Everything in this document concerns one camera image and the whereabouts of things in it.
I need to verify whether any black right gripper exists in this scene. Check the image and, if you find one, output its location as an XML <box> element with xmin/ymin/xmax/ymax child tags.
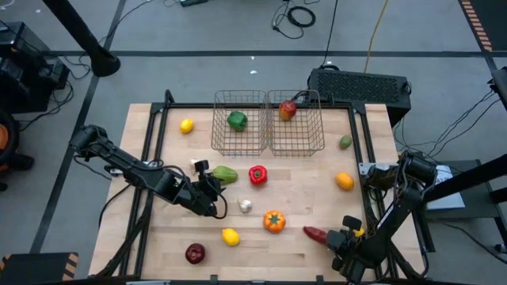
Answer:
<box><xmin>326</xmin><ymin>216</ymin><xmax>375</xmax><ymax>284</ymax></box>

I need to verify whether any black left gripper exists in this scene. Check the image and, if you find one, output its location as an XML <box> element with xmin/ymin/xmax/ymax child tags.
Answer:
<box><xmin>185</xmin><ymin>159</ymin><xmax>225</xmax><ymax>217</ymax></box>

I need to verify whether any light green chayote squash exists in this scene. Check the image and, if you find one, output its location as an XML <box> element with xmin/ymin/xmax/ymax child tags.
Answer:
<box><xmin>212</xmin><ymin>165</ymin><xmax>239</xmax><ymax>185</ymax></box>

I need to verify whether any red chili pepper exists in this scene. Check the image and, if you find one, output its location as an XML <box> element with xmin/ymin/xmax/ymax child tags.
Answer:
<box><xmin>303</xmin><ymin>226</ymin><xmax>330</xmax><ymax>245</ymax></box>

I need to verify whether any gold wire basket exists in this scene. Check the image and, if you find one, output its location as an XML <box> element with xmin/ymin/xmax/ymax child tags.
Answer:
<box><xmin>267</xmin><ymin>89</ymin><xmax>326</xmax><ymax>158</ymax></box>
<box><xmin>210</xmin><ymin>89</ymin><xmax>270</xmax><ymax>158</ymax></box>

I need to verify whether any red bell pepper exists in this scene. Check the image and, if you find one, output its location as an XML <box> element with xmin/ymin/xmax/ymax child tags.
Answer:
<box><xmin>248</xmin><ymin>165</ymin><xmax>269</xmax><ymax>186</ymax></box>

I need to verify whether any green bell pepper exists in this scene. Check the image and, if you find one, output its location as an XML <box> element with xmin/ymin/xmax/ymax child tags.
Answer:
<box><xmin>227</xmin><ymin>110</ymin><xmax>249</xmax><ymax>132</ymax></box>

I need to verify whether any orange fruit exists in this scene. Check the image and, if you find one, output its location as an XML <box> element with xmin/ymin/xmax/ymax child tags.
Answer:
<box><xmin>335</xmin><ymin>172</ymin><xmax>356</xmax><ymax>192</ymax></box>

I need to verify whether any orange persimmon green calyx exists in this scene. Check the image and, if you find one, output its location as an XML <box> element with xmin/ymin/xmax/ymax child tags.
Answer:
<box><xmin>263</xmin><ymin>209</ymin><xmax>287</xmax><ymax>234</ymax></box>

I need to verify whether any dark red pomegranate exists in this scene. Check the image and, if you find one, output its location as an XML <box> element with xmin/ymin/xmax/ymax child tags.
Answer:
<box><xmin>185</xmin><ymin>242</ymin><xmax>207</xmax><ymax>265</ymax></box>

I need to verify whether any red yellow apple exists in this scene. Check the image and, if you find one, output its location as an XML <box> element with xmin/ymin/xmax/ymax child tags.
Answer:
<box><xmin>278</xmin><ymin>100</ymin><xmax>298</xmax><ymax>122</ymax></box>

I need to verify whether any white paper sign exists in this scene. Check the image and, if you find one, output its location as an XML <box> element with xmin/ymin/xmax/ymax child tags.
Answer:
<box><xmin>425</xmin><ymin>164</ymin><xmax>467</xmax><ymax>211</ymax></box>

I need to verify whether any black diagonal bar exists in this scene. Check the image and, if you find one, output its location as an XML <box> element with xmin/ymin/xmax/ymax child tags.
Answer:
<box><xmin>419</xmin><ymin>153</ymin><xmax>507</xmax><ymax>205</ymax></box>

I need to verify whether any dark grey side stand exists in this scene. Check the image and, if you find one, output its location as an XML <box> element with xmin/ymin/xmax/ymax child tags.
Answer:
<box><xmin>403</xmin><ymin>158</ymin><xmax>507</xmax><ymax>254</ymax></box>

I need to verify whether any black mesh computer case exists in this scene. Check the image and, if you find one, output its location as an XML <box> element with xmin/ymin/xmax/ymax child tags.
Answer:
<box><xmin>307</xmin><ymin>67</ymin><xmax>413</xmax><ymax>127</ymax></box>

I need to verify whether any black pole stand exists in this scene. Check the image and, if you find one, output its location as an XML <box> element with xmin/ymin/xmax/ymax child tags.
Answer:
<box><xmin>41</xmin><ymin>0</ymin><xmax>122</xmax><ymax>78</ymax></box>

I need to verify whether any black hazard striped mat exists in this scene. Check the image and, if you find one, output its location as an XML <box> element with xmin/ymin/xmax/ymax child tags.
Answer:
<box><xmin>0</xmin><ymin>252</ymin><xmax>79</xmax><ymax>285</ymax></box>
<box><xmin>458</xmin><ymin>0</ymin><xmax>507</xmax><ymax>53</ymax></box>

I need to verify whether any black equipment rack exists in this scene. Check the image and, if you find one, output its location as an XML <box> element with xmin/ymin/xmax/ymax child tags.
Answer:
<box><xmin>0</xmin><ymin>21</ymin><xmax>71</xmax><ymax>114</ymax></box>

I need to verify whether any black orange wheeled machine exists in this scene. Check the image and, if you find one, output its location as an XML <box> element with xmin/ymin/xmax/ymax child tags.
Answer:
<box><xmin>0</xmin><ymin>108</ymin><xmax>36</xmax><ymax>193</ymax></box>

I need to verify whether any black device on stand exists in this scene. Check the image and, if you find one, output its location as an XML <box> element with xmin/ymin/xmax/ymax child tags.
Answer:
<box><xmin>489</xmin><ymin>66</ymin><xmax>507</xmax><ymax>112</ymax></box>

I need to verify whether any black metal table frame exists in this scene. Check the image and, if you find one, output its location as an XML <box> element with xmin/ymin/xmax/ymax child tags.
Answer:
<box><xmin>89</xmin><ymin>89</ymin><xmax>431</xmax><ymax>285</ymax></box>

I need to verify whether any coiled black cable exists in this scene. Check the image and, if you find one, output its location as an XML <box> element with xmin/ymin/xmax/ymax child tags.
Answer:
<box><xmin>271</xmin><ymin>0</ymin><xmax>318</xmax><ymax>40</ymax></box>

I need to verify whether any black floor cable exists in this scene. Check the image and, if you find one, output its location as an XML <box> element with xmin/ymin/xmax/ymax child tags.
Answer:
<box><xmin>319</xmin><ymin>0</ymin><xmax>340</xmax><ymax>68</ymax></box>

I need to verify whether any yellow floor cable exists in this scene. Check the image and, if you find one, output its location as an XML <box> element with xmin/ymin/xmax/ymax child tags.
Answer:
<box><xmin>363</xmin><ymin>0</ymin><xmax>391</xmax><ymax>74</ymax></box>

